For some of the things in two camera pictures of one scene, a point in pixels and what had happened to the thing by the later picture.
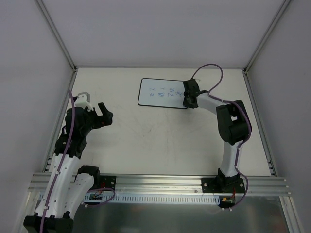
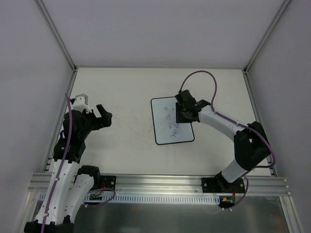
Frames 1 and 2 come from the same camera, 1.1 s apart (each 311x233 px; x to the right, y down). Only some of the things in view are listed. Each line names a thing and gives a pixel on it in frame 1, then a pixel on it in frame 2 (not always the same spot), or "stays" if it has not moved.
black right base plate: x=221 y=184 stays
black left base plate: x=108 y=181 stays
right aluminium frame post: x=282 y=8 stays
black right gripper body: x=188 y=93 -> x=185 y=109
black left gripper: x=96 y=119 stays
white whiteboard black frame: x=163 y=93 -> x=167 y=131
